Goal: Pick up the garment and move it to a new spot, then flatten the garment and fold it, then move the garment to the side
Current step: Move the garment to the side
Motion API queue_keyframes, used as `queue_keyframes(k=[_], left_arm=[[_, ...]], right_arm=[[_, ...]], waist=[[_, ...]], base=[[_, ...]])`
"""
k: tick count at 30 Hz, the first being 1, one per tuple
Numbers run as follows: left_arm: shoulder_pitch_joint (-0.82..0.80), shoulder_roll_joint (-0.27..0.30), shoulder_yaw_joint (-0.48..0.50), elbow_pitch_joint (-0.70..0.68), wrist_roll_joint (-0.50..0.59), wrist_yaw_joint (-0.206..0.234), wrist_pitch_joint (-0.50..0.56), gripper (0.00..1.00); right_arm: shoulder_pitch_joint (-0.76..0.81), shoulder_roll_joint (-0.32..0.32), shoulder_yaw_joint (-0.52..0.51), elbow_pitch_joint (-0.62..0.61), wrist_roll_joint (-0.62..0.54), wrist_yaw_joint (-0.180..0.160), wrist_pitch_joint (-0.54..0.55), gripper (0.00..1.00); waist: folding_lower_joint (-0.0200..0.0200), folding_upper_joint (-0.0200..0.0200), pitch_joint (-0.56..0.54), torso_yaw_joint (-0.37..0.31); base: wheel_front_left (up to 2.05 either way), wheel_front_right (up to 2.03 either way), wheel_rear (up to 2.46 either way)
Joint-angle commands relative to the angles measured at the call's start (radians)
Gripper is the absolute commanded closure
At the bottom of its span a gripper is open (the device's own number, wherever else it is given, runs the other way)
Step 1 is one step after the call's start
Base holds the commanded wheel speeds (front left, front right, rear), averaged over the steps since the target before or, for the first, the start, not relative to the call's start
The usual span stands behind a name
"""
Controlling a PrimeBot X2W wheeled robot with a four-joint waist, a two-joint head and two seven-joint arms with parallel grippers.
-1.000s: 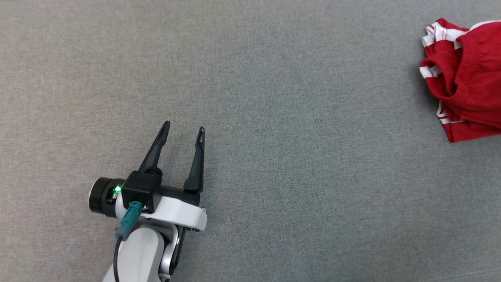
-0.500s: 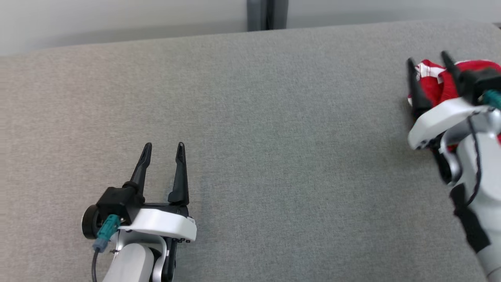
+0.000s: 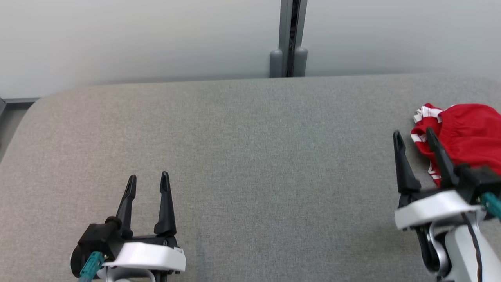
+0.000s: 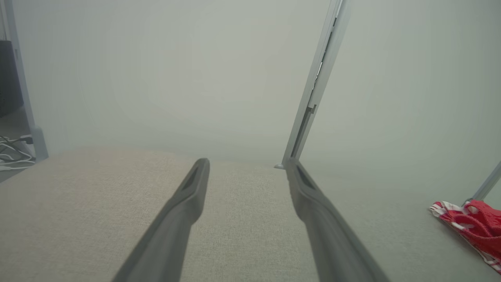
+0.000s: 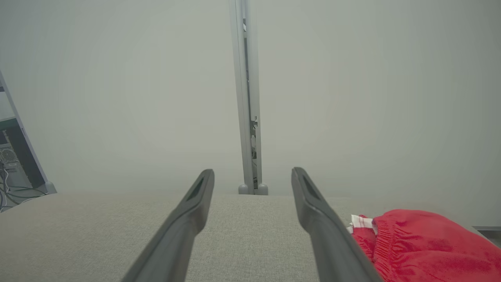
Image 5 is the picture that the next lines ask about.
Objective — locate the grey computer tower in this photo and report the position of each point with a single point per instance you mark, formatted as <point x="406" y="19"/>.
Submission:
<point x="9" y="156"/>

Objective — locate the red shorts with white band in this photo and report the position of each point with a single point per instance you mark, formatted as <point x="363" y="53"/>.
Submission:
<point x="430" y="246"/>

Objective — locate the grey rounded post foot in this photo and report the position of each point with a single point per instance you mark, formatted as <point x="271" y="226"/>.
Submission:
<point x="262" y="189"/>
<point x="243" y="190"/>

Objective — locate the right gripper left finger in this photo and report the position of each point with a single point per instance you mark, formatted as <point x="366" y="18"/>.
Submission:
<point x="176" y="243"/>

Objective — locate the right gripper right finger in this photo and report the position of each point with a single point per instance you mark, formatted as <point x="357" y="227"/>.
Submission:
<point x="328" y="243"/>

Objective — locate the red jersey with striped trim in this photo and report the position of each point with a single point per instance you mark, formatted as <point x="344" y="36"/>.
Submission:
<point x="360" y="222"/>

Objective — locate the grey partition base rail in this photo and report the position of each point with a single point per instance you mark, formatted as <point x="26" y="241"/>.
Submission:
<point x="487" y="228"/>

